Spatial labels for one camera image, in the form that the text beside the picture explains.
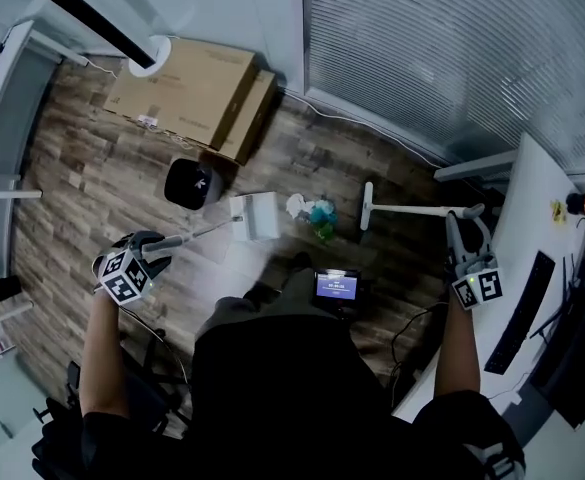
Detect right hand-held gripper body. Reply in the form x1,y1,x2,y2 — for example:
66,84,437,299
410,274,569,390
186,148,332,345
451,254,504,312

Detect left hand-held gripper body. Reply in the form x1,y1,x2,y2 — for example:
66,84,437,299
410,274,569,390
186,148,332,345
91,234,156,306

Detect white broom with grey handle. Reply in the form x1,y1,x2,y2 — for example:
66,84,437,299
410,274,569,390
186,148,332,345
360,181,487,232

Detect white dustpan with grey handle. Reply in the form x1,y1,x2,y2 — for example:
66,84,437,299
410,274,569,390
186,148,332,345
157,190,281,252

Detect person's right forearm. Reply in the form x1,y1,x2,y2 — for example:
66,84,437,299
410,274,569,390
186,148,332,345
433,292,482,400

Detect person's left forearm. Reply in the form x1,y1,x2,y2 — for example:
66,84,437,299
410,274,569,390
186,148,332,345
78,287,124,419

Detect black small waste bin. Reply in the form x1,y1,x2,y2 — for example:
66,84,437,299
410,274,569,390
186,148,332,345
163,156,225,212

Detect white desk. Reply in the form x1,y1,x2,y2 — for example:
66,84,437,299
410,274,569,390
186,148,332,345
0,19,64,201
390,131,585,480

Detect black keyboard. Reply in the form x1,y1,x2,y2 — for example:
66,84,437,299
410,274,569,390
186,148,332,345
483,249,557,376

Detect small black box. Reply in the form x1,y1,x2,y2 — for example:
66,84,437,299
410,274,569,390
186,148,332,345
0,274,24,304

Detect black computer monitor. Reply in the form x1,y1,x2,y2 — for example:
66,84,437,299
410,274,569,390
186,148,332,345
528,225,585,430

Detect small black device blue screen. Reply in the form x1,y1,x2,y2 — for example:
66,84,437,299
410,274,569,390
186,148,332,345
313,268,364,315

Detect large flat cardboard box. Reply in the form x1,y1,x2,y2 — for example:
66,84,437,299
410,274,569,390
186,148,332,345
102,37,262,152

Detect narrow flat cardboard box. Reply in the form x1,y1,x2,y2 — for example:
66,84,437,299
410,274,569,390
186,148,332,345
205,69,279,167

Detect person's dark clothed body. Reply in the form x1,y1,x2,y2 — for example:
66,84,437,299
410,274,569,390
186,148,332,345
79,251,527,480

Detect white window blinds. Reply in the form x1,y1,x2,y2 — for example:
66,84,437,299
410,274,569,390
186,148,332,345
301,0,585,170

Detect black tower fan white base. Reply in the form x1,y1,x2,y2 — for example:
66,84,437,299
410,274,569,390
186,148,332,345
24,0,172,78

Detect black floor cable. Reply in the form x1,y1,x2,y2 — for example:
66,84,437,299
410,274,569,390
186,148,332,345
388,301,449,405

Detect thin white cable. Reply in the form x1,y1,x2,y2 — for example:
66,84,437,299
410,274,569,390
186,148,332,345
485,371,532,403

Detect white cable along wall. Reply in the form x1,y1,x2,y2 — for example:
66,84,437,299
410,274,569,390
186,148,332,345
282,89,456,165

